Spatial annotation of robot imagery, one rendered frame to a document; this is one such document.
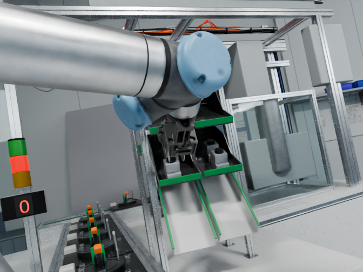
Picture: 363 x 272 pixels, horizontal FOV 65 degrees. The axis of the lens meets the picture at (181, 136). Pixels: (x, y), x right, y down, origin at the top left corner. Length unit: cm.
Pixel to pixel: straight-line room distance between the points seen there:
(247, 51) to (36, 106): 405
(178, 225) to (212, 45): 69
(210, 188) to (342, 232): 121
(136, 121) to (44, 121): 483
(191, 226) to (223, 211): 13
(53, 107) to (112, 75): 492
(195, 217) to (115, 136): 371
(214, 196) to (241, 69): 110
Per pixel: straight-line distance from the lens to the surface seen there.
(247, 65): 197
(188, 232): 93
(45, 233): 213
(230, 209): 101
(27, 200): 102
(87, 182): 457
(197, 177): 89
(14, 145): 103
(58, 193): 516
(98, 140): 465
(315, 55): 220
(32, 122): 535
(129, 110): 45
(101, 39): 32
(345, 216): 211
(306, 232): 190
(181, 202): 99
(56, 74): 31
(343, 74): 232
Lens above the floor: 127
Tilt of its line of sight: 4 degrees up
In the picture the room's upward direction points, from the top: 10 degrees counter-clockwise
